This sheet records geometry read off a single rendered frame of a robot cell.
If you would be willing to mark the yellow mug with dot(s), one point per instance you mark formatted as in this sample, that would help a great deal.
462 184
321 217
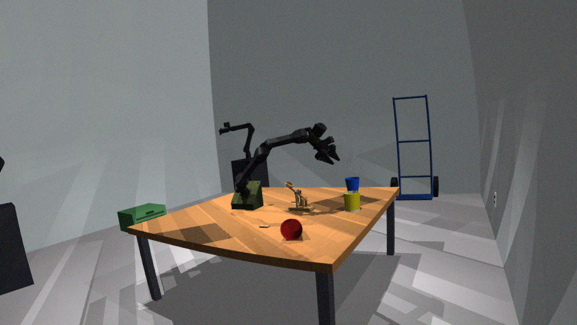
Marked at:
352 201

